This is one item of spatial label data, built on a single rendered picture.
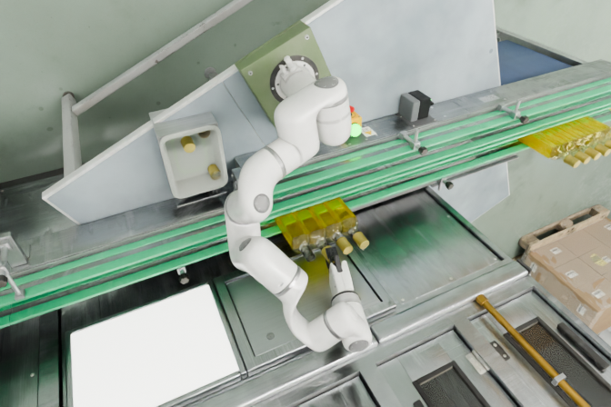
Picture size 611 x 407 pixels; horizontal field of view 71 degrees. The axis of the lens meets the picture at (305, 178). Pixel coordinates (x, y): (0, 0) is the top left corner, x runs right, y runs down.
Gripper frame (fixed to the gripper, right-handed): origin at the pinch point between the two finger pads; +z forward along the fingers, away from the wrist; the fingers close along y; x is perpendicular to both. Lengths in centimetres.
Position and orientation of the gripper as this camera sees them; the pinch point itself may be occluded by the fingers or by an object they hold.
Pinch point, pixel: (331, 257)
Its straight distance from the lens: 128.2
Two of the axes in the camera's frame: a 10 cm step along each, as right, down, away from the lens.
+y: -0.2, -7.9, -6.2
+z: -1.8, -6.0, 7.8
